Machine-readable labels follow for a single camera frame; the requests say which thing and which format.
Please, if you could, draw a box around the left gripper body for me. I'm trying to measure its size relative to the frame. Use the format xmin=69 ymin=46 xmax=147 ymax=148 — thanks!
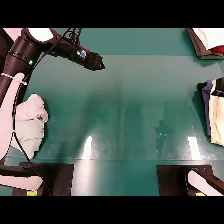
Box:
xmin=69 ymin=45 xmax=106 ymax=72

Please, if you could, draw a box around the white garment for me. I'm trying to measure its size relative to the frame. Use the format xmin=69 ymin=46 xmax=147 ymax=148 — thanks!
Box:
xmin=12 ymin=93 xmax=50 ymax=160

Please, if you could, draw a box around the dark blue garment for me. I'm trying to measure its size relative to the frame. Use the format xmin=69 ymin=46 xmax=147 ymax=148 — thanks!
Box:
xmin=201 ymin=79 xmax=214 ymax=136

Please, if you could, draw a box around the red garment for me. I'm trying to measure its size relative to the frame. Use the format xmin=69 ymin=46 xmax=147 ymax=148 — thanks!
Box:
xmin=209 ymin=45 xmax=224 ymax=56

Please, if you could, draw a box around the black cable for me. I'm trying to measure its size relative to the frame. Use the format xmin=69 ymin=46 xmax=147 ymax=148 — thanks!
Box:
xmin=11 ymin=28 xmax=75 ymax=197

